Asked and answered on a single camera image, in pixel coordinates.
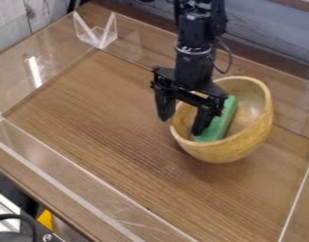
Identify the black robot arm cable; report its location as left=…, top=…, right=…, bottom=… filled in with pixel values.
left=207, top=35, right=234, bottom=76

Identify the green rectangular block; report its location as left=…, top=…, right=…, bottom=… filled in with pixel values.
left=194, top=95, right=238, bottom=143

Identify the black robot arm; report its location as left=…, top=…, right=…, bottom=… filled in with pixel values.
left=151, top=0, right=228, bottom=135

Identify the brown wooden bowl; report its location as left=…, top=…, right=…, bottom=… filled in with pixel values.
left=170, top=76, right=274, bottom=164

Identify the yellow sticker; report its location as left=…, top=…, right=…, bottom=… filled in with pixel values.
left=36, top=210, right=55, bottom=231

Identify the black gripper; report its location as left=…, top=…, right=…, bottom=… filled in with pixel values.
left=151, top=52, right=228, bottom=136

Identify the clear acrylic corner bracket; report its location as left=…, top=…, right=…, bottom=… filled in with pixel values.
left=72, top=11, right=118, bottom=49

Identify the clear acrylic tray wall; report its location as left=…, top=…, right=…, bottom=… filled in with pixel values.
left=0, top=14, right=309, bottom=242

